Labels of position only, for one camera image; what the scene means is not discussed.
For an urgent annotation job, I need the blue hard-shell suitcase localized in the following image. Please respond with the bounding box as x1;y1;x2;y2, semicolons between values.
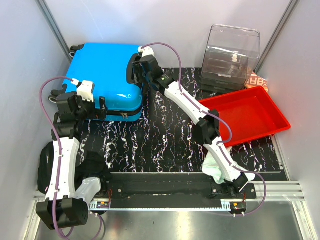
66;43;145;122

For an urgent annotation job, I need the red plastic tray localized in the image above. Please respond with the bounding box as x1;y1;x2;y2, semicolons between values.
199;86;291;147

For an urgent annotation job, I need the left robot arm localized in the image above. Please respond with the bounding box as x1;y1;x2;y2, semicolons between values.
36;91;111;238

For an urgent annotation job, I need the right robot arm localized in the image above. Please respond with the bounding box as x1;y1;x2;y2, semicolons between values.
127;53;255;199

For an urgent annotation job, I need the black cloth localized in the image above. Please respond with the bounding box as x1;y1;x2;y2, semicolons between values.
36;142;111;196

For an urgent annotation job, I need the black marble pattern mat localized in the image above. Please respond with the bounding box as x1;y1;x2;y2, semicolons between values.
77;67;287;181

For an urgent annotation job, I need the clear plastic drawer organizer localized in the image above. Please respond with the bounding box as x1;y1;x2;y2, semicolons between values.
199;24;261;94

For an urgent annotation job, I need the orange white printed bag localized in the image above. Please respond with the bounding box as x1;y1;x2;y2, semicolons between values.
245;72;269;93

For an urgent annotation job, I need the white mint cloth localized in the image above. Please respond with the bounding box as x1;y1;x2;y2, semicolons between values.
201;152;225;185

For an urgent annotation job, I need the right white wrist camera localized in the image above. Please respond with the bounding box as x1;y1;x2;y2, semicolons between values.
137;46;155;58

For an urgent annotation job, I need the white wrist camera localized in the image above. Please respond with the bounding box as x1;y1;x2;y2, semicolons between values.
137;46;155;58
76;80;95;103

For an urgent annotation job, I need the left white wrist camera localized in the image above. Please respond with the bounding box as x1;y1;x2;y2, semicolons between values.
76;80;95;103

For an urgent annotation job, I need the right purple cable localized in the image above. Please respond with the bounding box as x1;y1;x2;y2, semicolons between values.
141;41;268;217

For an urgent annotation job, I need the purple cable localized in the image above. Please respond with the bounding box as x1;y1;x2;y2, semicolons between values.
141;41;268;217
39;76;107;240

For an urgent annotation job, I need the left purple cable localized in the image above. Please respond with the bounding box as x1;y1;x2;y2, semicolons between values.
39;76;107;240

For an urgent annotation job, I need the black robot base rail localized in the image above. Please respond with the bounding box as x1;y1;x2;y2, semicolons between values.
92;171;258;210

